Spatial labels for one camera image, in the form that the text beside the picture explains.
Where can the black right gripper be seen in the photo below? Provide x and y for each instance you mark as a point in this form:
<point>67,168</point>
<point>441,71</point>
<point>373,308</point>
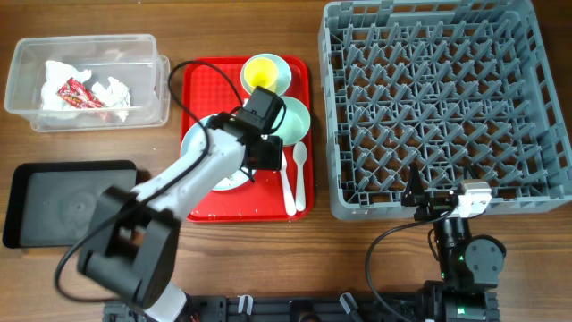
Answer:
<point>431,206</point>

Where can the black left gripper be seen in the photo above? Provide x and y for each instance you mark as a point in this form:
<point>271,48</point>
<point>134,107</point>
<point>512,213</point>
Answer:
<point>273,153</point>

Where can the light green bowl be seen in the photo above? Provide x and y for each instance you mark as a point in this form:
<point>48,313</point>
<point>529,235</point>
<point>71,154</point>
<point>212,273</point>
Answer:
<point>284,78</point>
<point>294,123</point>

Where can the red strawberry snack wrapper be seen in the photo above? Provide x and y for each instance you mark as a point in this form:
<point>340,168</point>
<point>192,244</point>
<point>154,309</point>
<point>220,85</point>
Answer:
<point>75,94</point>

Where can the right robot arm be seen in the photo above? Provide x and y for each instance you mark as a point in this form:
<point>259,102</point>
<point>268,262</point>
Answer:
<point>470,265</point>

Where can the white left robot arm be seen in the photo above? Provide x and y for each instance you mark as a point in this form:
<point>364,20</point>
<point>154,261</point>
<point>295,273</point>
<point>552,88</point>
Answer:
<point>133,237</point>

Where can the grey dishwasher rack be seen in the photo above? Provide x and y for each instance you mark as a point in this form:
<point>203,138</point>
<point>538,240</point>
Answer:
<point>452,87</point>

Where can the clear plastic waste bin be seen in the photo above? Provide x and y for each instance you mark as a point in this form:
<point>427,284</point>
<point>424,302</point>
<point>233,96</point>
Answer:
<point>40,66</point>

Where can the black food waste tray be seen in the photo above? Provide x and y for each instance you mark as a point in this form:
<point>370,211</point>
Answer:
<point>51,204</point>

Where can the white plastic spoon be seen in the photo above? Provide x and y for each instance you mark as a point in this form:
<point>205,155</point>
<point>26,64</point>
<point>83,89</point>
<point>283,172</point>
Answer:
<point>300,157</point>

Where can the white plastic fork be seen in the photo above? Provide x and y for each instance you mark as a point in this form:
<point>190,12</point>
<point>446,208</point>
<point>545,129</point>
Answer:
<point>289,202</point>

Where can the light green bowl under cup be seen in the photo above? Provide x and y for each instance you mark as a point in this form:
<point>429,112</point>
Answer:
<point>284,78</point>

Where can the yellow plastic cup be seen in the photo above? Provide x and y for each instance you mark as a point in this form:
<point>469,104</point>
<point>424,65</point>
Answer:
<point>261,72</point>

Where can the red plastic tray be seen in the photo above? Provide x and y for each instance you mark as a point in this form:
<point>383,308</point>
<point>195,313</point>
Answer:
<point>206,92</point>

